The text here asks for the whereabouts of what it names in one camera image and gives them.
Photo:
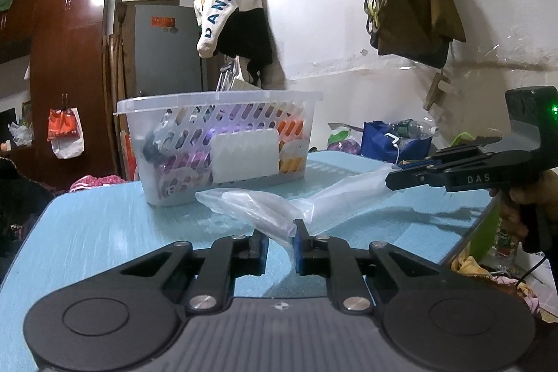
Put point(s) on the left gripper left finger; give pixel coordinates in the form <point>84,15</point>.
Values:
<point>200,280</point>

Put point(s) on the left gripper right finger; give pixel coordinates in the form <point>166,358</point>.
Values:
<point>359,281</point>

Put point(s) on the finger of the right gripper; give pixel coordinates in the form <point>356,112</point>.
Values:
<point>460,172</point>
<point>462,149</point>

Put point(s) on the clear plastic zip bag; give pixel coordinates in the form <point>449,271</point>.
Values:
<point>275,216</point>

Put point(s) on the right hand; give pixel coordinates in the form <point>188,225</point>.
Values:
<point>529,214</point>

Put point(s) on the dark blue tote bag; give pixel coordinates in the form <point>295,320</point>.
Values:
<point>380,143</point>

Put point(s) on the purple snack bag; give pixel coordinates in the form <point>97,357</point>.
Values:
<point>344,138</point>

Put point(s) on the white plastic laundry basket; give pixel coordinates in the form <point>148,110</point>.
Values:
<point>186,143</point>

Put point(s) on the pink floral bedsheet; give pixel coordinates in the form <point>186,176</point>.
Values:
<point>89,182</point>

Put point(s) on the black clothing pile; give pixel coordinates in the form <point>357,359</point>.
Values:
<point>22,203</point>

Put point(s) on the orange white hanging bag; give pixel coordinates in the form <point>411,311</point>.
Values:
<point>65,134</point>

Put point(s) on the grey metal door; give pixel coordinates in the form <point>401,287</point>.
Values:
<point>166,59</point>

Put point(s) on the white black hanging sweatshirt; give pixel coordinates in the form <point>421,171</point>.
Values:
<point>239,29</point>

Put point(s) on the dark red wooden wardrobe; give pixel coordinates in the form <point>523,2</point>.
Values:
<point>65,42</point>

